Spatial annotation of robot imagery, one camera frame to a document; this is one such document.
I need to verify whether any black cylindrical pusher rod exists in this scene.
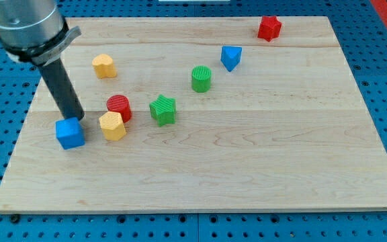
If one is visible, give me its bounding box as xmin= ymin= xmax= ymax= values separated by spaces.
xmin=38 ymin=58 xmax=85 ymax=120

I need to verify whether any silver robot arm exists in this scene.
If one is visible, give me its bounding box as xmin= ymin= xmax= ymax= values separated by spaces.
xmin=0 ymin=0 xmax=85 ymax=120

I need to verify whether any green star block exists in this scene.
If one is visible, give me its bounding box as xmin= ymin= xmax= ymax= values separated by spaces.
xmin=149 ymin=94 xmax=177 ymax=126

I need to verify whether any wooden board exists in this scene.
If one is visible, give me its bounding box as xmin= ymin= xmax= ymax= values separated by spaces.
xmin=0 ymin=16 xmax=387 ymax=214

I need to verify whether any red star block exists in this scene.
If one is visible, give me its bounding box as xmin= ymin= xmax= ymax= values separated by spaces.
xmin=257 ymin=15 xmax=282 ymax=42

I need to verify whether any yellow heart block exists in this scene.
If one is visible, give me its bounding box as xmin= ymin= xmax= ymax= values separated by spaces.
xmin=92 ymin=54 xmax=117 ymax=79

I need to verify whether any blue cube block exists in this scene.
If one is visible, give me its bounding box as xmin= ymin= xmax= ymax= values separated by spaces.
xmin=55 ymin=118 xmax=85 ymax=150

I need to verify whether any red cylinder block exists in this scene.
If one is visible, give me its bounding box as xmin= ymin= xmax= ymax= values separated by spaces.
xmin=106 ymin=94 xmax=132 ymax=123

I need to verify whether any yellow hexagon block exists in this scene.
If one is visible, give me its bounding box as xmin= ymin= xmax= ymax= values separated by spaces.
xmin=99 ymin=112 xmax=126 ymax=141

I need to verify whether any green cylinder block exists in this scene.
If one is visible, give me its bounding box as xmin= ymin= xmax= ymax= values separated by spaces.
xmin=191 ymin=65 xmax=212 ymax=93

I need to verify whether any blue triangle block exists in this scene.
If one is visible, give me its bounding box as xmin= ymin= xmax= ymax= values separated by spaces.
xmin=220 ymin=46 xmax=243 ymax=72

